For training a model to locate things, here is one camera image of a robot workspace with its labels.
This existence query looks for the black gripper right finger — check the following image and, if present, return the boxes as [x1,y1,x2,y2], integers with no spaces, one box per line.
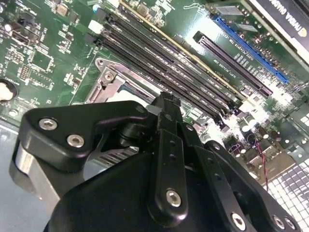
[177,122,302,232]

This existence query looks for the metal socket cover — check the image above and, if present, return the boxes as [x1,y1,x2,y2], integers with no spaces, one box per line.
[93,66,167,104]

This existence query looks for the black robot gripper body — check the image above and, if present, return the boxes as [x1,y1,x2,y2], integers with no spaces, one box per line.
[43,151,226,232]

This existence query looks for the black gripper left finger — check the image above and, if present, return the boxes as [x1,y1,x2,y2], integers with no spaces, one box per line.
[9,92,189,228]

